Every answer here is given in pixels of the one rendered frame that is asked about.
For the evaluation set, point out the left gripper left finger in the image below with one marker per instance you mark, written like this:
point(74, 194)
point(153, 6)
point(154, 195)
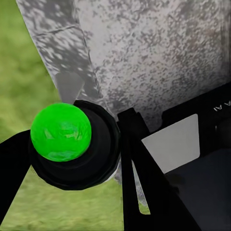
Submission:
point(14, 164)

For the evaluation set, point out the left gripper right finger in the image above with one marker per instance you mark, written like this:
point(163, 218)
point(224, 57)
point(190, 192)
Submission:
point(168, 212)

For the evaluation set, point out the insectifuge atomizer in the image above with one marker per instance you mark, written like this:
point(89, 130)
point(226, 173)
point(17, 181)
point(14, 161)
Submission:
point(75, 144)

